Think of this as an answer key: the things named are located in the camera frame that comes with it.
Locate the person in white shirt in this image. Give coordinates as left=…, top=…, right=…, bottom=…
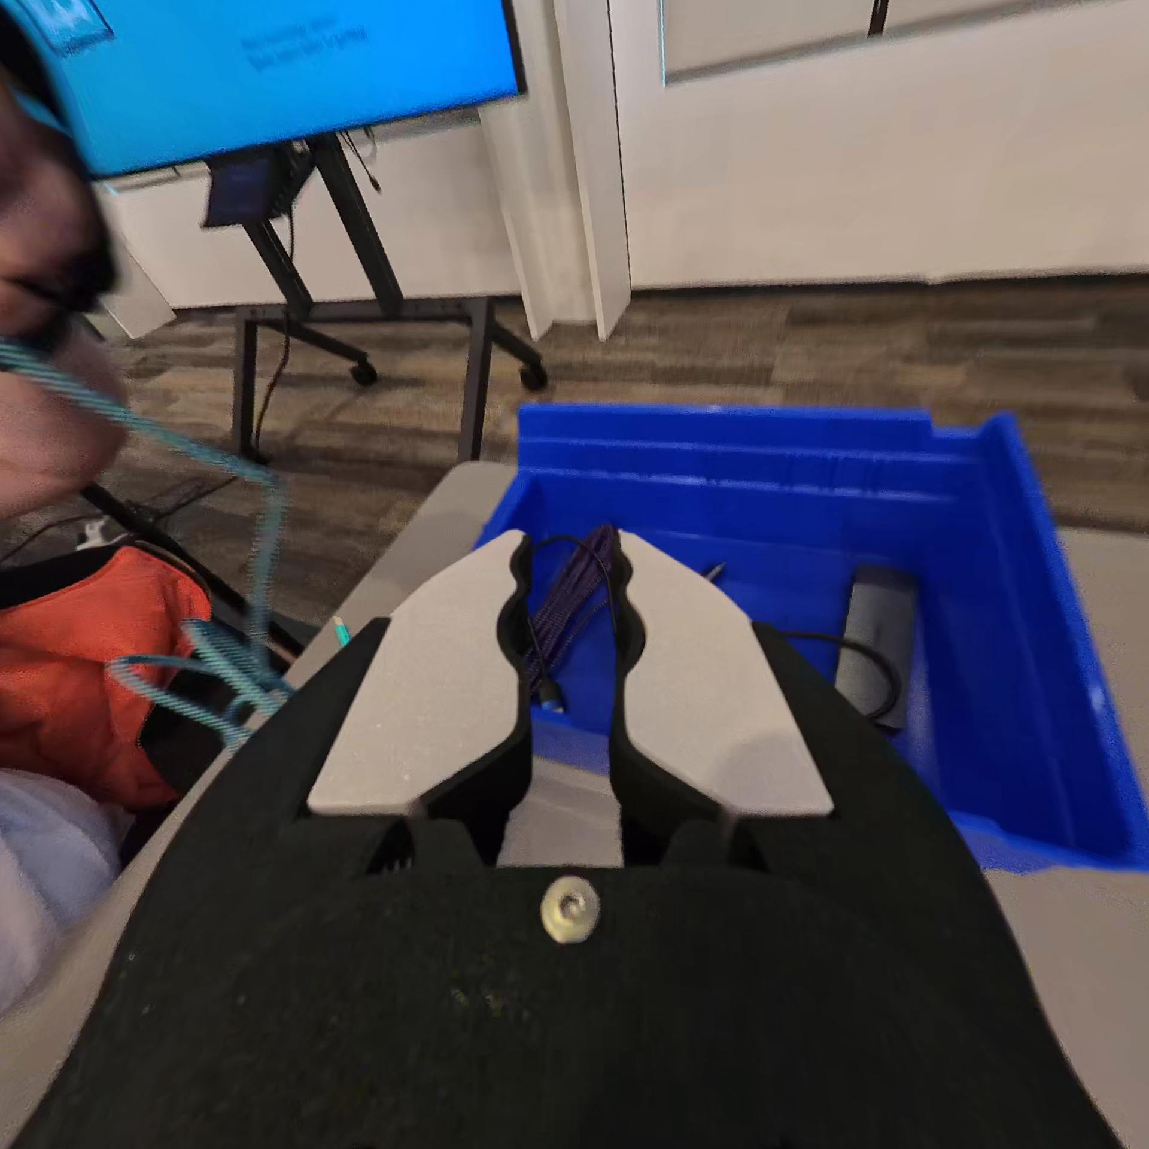
left=0, top=770, right=131, bottom=1010

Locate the teal braided usb cable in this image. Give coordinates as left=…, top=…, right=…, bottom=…
left=0, top=336, right=346, bottom=750

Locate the blue plastic bin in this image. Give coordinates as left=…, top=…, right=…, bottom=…
left=473, top=402, right=1149, bottom=874

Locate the thin black usb cable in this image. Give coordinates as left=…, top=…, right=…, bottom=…
left=521, top=533, right=625, bottom=714

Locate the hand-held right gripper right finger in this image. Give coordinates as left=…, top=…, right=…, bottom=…
left=608, top=529, right=835, bottom=839

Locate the orange cloth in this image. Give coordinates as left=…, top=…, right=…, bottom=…
left=0, top=545, right=214, bottom=813

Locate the person's left forearm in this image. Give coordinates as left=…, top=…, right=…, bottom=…
left=0, top=340, right=131, bottom=522

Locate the person's left hand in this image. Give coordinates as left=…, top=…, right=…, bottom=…
left=0, top=84, right=121, bottom=337

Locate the purple braided cable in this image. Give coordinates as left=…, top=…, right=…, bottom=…
left=522, top=522, right=629, bottom=696

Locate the grey usb hub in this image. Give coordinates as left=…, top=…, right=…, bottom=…
left=834, top=563, right=919, bottom=733

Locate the black hub cable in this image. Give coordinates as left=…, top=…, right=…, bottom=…
left=771, top=627, right=905, bottom=719

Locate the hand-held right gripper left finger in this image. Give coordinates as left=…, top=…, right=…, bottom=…
left=305, top=527, right=534, bottom=827

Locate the small black device box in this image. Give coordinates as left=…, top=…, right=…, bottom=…
left=201, top=147, right=310, bottom=227

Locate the frosted glass window panel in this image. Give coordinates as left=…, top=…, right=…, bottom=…
left=664, top=0, right=1149, bottom=86

